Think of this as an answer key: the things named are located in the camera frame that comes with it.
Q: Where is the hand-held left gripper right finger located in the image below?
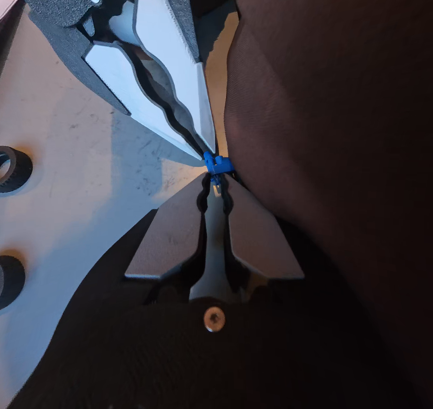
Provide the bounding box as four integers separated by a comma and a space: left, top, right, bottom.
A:
221, 175, 305, 293

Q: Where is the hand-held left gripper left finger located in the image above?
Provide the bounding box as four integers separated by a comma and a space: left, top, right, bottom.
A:
124, 172, 211, 290

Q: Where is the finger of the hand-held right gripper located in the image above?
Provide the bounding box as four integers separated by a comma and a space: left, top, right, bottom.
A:
109, 0, 217, 153
83, 41, 206, 161

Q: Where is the blue toy brick connector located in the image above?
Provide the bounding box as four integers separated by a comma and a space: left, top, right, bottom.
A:
205, 156, 235, 176

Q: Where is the black toy tyre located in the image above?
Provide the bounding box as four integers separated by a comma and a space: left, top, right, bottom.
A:
0, 255, 26, 309
0, 146, 33, 193

